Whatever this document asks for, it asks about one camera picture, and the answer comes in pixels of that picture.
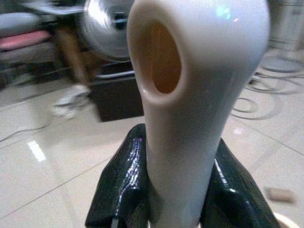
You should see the white plastic broom handle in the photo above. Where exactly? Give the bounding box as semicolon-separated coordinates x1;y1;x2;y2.
126;0;271;228

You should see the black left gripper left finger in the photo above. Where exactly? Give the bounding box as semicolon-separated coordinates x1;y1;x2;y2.
85;123;152;228

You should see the small brown scrap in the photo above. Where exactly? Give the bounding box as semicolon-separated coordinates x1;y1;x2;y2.
265;187;297;204

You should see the person's leg with white shoe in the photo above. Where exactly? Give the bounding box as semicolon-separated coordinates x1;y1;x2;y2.
53;28;92;119

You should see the black box cabinet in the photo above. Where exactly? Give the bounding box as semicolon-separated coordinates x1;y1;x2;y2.
89;60;145;123

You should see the coiled grey cable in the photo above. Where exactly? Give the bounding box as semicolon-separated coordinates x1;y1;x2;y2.
230;40;304;121

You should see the grey cable on floor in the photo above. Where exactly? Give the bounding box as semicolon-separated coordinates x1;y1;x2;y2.
0;118;54;143

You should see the grey sofa with pink cushion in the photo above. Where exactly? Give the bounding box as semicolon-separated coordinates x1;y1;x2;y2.
0;11;60;88

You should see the silver floor fan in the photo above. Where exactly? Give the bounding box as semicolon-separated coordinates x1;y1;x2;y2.
79;0;136;79

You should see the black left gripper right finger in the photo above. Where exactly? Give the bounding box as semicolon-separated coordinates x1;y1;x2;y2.
200;138;282;228

